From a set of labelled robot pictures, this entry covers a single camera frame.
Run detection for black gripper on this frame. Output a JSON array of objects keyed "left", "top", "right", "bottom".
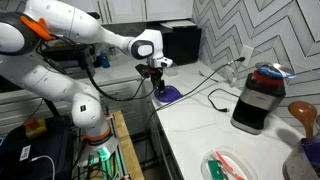
[{"left": 148, "top": 66, "right": 167, "bottom": 93}]

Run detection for black box appliance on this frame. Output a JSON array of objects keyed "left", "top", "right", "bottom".
[{"left": 159, "top": 20, "right": 203, "bottom": 66}]

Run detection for clear plastic lunch box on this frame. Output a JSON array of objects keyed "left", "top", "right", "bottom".
[{"left": 200, "top": 146, "right": 258, "bottom": 180}]

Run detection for purple bowl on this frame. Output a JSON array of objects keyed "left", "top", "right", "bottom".
[{"left": 153, "top": 85, "right": 184, "bottom": 104}]

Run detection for small clear container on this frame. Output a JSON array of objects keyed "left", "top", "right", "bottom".
[{"left": 163, "top": 63, "right": 179, "bottom": 78}]

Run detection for blue bottle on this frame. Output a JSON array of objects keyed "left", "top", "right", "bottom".
[{"left": 99, "top": 52, "right": 111, "bottom": 69}]

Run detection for wooden board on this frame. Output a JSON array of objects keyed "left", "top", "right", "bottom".
[{"left": 112, "top": 110, "right": 145, "bottom": 180}]

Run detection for white upper cabinet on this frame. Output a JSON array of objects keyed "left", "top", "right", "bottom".
[{"left": 59, "top": 0, "right": 194, "bottom": 25}]

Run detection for metal robot mounting stand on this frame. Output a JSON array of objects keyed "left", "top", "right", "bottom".
[{"left": 75, "top": 133, "right": 131, "bottom": 180}]

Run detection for red baby spoon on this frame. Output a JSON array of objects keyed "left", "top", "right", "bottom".
[{"left": 214, "top": 151, "right": 246, "bottom": 180}]

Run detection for shiny blue silver lid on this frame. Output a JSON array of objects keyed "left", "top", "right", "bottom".
[{"left": 254, "top": 61, "right": 297, "bottom": 80}]

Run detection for yellow emergency stop button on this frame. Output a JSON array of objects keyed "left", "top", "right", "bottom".
[{"left": 24, "top": 118, "right": 48, "bottom": 139}]

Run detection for black case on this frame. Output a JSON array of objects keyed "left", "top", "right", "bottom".
[{"left": 0, "top": 115, "right": 74, "bottom": 180}]

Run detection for brown wooden spoon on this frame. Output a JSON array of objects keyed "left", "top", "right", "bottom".
[{"left": 287, "top": 101, "right": 318, "bottom": 140}]

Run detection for grey utensil holder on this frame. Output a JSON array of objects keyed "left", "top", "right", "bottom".
[{"left": 282, "top": 138, "right": 320, "bottom": 180}]

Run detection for purple utensil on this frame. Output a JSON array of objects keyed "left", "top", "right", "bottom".
[{"left": 301, "top": 134, "right": 320, "bottom": 168}]

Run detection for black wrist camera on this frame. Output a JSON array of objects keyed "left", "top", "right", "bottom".
[{"left": 134, "top": 63, "right": 151, "bottom": 80}]

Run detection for thin grey cable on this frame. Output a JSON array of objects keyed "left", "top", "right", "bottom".
[{"left": 143, "top": 56, "right": 247, "bottom": 141}]

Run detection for black power cord with plug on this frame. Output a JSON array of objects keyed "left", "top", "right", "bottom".
[{"left": 207, "top": 87, "right": 241, "bottom": 114}]

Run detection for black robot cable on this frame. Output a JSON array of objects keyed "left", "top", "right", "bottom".
[{"left": 39, "top": 33, "right": 158, "bottom": 103}]

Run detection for white wall outlet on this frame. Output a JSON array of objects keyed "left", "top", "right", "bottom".
[{"left": 239, "top": 44, "right": 255, "bottom": 68}]

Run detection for white cable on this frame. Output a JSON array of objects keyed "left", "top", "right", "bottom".
[{"left": 31, "top": 154, "right": 56, "bottom": 180}]

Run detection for orange cable clamp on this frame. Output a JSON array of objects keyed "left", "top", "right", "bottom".
[{"left": 19, "top": 15, "right": 56, "bottom": 42}]

